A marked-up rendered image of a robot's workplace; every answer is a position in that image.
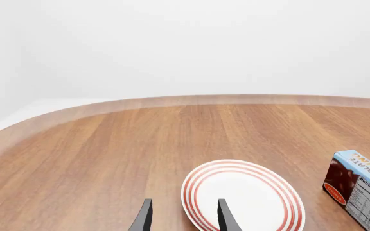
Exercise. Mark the white plate with red rings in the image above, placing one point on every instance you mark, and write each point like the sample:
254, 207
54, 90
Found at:
252, 192

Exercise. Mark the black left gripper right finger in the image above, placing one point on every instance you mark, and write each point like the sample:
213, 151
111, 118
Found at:
226, 220

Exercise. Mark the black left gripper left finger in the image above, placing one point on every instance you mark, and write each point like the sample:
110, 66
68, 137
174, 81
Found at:
144, 219

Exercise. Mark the chocolate pudding box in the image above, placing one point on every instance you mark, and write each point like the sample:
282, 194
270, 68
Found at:
361, 187

